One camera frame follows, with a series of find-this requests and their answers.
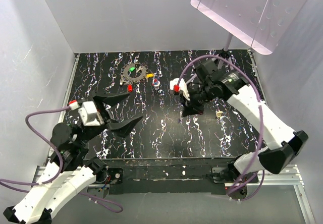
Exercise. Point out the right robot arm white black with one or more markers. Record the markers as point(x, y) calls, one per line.
point(283, 143)

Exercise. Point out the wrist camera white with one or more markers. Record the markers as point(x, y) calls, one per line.
point(180, 87)
point(88, 114)

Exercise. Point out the ice cream keychain toy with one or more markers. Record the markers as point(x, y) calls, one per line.
point(156, 84)

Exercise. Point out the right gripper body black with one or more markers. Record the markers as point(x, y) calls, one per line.
point(201, 95)

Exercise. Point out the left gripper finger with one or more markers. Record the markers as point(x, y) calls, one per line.
point(124, 128)
point(111, 99)

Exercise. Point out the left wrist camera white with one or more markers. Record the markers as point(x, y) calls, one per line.
point(88, 114)

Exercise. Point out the metal key organizer disc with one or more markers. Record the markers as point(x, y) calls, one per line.
point(128, 77)

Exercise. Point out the small beige cup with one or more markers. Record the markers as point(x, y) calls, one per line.
point(219, 114)

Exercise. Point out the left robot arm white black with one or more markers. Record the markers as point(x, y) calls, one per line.
point(67, 173)

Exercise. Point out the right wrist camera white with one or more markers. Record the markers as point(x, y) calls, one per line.
point(180, 87)

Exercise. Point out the purple music stand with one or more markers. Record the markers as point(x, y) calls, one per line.
point(268, 27)

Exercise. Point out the red key tag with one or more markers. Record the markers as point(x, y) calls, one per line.
point(130, 88)

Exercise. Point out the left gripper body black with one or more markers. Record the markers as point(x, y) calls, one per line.
point(89, 132)

